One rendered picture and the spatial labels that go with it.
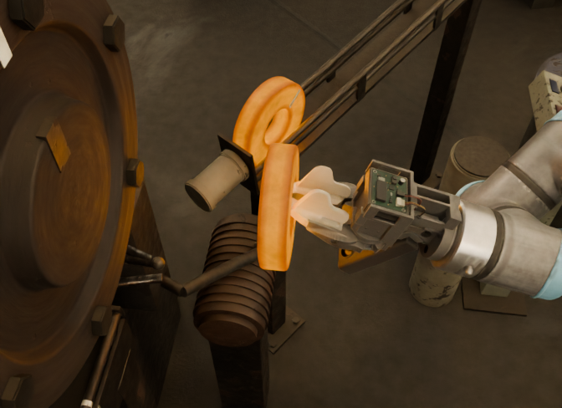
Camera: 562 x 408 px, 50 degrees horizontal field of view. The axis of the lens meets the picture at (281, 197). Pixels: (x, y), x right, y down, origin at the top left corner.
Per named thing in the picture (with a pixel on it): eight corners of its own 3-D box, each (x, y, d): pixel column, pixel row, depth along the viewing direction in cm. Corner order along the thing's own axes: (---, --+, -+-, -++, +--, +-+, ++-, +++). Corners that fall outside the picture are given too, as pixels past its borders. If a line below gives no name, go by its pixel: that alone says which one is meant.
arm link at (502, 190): (528, 195, 92) (569, 226, 80) (472, 247, 95) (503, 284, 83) (488, 155, 90) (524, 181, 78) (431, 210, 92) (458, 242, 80)
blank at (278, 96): (257, 168, 108) (272, 176, 107) (217, 148, 94) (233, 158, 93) (301, 92, 108) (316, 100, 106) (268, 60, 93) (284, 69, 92)
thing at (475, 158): (408, 305, 158) (452, 175, 118) (408, 266, 166) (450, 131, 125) (455, 310, 157) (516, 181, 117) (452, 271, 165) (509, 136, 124)
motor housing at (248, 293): (213, 422, 139) (184, 311, 98) (230, 334, 153) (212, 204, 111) (269, 429, 138) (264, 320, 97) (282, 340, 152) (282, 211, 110)
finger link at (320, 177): (287, 146, 70) (361, 169, 72) (273, 177, 75) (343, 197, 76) (283, 166, 68) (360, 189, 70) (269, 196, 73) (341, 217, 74)
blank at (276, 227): (252, 228, 64) (284, 232, 63) (271, 115, 72) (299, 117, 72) (261, 290, 77) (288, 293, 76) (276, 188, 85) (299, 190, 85)
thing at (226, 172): (187, 199, 99) (180, 177, 94) (227, 165, 103) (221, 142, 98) (213, 218, 97) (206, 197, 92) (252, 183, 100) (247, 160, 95)
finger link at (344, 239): (312, 198, 72) (380, 217, 74) (308, 206, 74) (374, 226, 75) (309, 230, 69) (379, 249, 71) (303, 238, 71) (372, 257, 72)
